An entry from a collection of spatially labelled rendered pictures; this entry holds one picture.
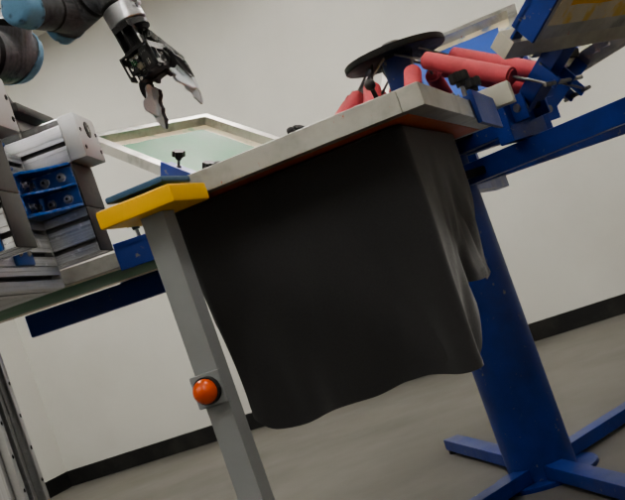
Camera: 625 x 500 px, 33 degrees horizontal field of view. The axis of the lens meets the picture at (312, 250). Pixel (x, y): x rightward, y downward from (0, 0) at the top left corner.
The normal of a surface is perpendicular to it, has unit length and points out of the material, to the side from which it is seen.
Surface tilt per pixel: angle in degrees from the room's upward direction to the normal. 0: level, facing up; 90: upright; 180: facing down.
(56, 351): 90
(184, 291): 90
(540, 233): 90
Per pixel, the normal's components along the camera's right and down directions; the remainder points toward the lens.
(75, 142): -0.07, -0.01
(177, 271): -0.31, 0.07
